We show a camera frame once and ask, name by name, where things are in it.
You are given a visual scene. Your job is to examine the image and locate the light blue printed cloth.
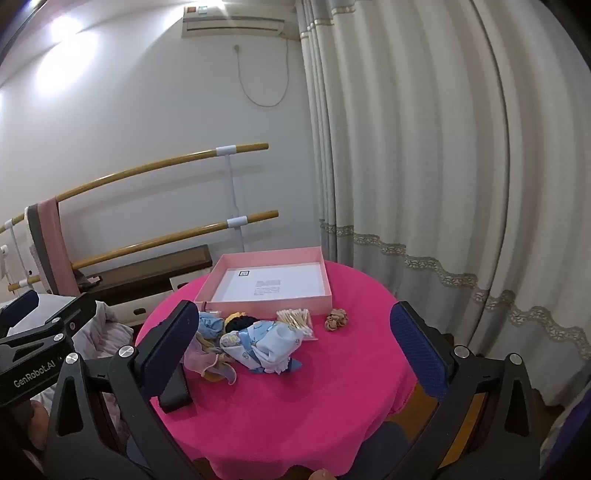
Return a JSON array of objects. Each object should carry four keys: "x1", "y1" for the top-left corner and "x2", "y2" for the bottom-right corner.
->
[{"x1": 218, "y1": 322, "x2": 304, "y2": 376}]

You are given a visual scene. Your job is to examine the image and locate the person's left hand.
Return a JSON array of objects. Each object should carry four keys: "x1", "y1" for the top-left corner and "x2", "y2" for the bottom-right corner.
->
[{"x1": 25, "y1": 399, "x2": 51, "y2": 462}]

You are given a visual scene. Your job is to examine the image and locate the white power cord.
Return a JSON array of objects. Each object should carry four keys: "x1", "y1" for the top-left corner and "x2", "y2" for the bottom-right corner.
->
[{"x1": 235, "y1": 44, "x2": 291, "y2": 108}]

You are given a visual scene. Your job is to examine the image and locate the bag of cotton swabs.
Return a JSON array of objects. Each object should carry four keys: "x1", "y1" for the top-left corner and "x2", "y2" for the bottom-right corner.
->
[{"x1": 276, "y1": 307, "x2": 319, "y2": 343}]

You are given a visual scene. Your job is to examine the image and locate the pastel organza bow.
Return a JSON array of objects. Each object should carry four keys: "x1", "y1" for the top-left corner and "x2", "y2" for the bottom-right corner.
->
[{"x1": 184, "y1": 335, "x2": 239, "y2": 385}]

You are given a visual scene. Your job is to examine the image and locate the grey pink quilt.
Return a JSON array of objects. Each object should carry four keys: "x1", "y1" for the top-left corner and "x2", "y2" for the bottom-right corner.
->
[{"x1": 0, "y1": 295, "x2": 136, "y2": 418}]

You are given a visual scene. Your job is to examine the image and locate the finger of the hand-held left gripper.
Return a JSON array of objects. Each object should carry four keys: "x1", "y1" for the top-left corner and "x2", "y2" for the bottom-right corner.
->
[
  {"x1": 0, "y1": 293, "x2": 98, "y2": 358},
  {"x1": 0, "y1": 290, "x2": 40, "y2": 339}
]

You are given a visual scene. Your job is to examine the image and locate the cream lace-trimmed curtain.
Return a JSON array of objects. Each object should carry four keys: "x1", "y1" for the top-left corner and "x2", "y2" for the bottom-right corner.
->
[{"x1": 295, "y1": 0, "x2": 591, "y2": 409}]

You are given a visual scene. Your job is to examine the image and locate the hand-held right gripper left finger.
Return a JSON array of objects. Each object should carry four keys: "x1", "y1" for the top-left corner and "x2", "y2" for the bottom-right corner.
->
[{"x1": 44, "y1": 300, "x2": 206, "y2": 480}]

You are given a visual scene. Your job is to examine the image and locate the navy knitted scrunchie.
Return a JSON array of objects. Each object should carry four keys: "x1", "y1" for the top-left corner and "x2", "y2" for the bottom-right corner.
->
[{"x1": 225, "y1": 315, "x2": 258, "y2": 334}]

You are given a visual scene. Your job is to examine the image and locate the pink and grey mat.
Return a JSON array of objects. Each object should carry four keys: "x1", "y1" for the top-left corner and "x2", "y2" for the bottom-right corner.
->
[{"x1": 24, "y1": 198, "x2": 82, "y2": 297}]

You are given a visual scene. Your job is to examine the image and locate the pink shallow cardboard box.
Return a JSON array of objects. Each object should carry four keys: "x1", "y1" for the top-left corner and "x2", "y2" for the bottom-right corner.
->
[{"x1": 194, "y1": 246, "x2": 333, "y2": 319}]

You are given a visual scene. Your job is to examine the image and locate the black glasses case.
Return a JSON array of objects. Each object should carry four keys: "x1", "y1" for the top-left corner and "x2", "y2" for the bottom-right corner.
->
[{"x1": 158, "y1": 360, "x2": 195, "y2": 414}]

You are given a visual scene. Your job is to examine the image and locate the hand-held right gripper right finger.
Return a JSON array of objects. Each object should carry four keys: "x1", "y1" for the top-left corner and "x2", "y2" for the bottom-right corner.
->
[{"x1": 390, "y1": 301, "x2": 541, "y2": 480}]

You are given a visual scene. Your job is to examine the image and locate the white barre post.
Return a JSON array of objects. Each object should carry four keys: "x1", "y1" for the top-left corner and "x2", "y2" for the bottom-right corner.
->
[{"x1": 215, "y1": 145, "x2": 250, "y2": 253}]

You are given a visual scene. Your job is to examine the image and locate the purple cloth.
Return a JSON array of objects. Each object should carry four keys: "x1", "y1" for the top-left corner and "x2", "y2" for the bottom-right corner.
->
[{"x1": 539, "y1": 392, "x2": 591, "y2": 480}]

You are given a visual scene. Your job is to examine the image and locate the round pink table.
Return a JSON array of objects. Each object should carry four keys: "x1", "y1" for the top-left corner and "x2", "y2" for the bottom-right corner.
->
[{"x1": 135, "y1": 261, "x2": 444, "y2": 478}]

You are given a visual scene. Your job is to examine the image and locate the beige scrunchie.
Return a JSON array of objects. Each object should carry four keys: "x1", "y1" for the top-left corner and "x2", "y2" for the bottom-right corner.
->
[{"x1": 323, "y1": 308, "x2": 352, "y2": 332}]

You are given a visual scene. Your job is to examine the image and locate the white drawer cabinet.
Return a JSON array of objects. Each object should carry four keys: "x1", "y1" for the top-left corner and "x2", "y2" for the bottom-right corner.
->
[{"x1": 115, "y1": 274, "x2": 205, "y2": 329}]

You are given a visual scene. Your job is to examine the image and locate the short wooden barre rail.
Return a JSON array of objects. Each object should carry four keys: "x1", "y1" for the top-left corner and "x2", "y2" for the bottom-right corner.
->
[{"x1": 9, "y1": 210, "x2": 280, "y2": 292}]

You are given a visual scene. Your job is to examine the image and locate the white air conditioner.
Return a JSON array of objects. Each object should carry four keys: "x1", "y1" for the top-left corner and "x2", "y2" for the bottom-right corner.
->
[{"x1": 181, "y1": 4, "x2": 286, "y2": 38}]

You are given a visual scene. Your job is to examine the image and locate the light blue sock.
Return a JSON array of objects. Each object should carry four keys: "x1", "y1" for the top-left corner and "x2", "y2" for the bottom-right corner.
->
[{"x1": 198, "y1": 311, "x2": 227, "y2": 343}]

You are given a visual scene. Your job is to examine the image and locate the long wooden barre rail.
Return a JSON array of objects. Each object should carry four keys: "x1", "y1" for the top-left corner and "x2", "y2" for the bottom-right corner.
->
[{"x1": 0, "y1": 142, "x2": 270, "y2": 232}]

